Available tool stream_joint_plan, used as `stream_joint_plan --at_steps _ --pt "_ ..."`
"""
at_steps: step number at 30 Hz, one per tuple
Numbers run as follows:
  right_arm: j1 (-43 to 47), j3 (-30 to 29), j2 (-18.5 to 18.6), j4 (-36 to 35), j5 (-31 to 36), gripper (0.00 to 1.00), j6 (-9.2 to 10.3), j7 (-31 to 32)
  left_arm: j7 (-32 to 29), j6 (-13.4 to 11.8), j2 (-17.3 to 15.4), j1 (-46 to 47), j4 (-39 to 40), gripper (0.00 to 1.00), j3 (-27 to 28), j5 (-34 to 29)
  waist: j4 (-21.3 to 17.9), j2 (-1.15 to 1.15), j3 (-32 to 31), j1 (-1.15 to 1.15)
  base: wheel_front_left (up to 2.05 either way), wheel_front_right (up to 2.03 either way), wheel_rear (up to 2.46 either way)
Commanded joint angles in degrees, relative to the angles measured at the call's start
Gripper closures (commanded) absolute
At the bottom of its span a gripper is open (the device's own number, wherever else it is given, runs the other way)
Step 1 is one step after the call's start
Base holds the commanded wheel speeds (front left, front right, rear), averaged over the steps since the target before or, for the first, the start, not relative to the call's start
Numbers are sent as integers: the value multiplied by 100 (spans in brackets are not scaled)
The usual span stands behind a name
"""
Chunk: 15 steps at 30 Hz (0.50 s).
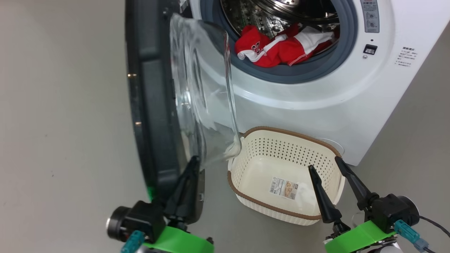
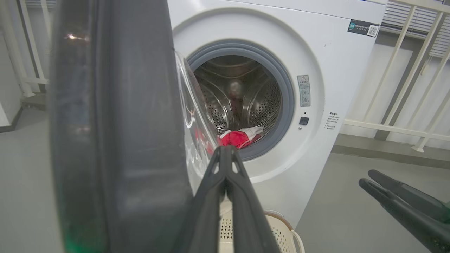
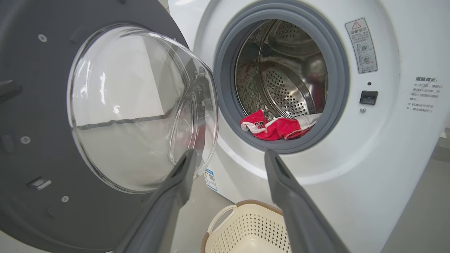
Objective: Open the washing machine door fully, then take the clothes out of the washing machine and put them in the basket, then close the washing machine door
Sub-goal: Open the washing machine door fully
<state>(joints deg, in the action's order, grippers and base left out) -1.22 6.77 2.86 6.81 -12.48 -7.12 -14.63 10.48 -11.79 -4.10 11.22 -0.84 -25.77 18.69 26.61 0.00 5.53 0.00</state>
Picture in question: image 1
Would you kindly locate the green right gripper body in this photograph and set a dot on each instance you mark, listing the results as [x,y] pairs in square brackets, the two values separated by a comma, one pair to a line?
[390,211]

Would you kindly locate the round white filter cover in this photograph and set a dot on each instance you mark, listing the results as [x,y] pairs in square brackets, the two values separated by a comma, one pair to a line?
[334,144]

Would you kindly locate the white front-load washing machine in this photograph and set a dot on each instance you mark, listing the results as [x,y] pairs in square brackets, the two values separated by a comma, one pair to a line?
[299,105]

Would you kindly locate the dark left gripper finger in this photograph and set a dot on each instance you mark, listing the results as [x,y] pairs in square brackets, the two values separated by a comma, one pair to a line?
[186,196]

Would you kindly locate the cream laundry basket brown rim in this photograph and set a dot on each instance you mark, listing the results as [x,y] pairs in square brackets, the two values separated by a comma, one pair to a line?
[260,182]

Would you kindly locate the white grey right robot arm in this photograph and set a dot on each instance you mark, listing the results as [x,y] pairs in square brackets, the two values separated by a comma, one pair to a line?
[386,249]

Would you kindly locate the steel washer drum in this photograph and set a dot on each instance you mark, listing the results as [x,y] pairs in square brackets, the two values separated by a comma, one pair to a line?
[253,14]

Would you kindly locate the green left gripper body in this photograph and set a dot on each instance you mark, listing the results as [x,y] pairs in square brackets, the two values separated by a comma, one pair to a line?
[175,240]

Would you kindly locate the black washer door with glass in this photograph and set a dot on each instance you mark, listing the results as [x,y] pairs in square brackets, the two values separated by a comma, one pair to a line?
[151,105]

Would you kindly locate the washer drum opening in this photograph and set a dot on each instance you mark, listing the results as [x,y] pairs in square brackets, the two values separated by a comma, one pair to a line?
[299,73]

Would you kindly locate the paper product label sticker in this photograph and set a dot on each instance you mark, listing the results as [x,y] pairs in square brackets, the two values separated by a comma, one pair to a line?
[283,188]

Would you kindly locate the grey warning sticker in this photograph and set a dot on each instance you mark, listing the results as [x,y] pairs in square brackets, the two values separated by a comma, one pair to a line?
[370,17]

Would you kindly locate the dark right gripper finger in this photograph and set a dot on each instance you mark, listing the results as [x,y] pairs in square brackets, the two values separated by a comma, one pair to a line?
[358,189]
[327,203]

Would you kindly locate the red and white jersey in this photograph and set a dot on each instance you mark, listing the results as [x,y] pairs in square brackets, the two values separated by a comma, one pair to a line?
[281,52]

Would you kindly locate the black door latch socket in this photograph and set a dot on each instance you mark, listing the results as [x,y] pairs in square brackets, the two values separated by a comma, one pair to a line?
[370,49]

